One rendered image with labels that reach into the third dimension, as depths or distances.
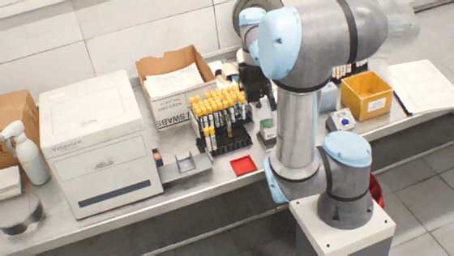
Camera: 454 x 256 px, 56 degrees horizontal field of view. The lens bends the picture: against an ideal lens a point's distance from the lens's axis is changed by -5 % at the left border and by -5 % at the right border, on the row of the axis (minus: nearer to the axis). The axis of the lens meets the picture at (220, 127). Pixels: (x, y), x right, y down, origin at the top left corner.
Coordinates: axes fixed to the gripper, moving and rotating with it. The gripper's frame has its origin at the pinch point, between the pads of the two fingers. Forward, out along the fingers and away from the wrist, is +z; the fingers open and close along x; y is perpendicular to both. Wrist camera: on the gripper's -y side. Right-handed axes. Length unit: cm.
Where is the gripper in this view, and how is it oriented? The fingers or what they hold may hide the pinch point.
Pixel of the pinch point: (267, 113)
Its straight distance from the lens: 142.5
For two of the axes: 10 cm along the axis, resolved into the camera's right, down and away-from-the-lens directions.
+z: 1.1, 7.7, 6.3
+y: -9.4, 2.9, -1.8
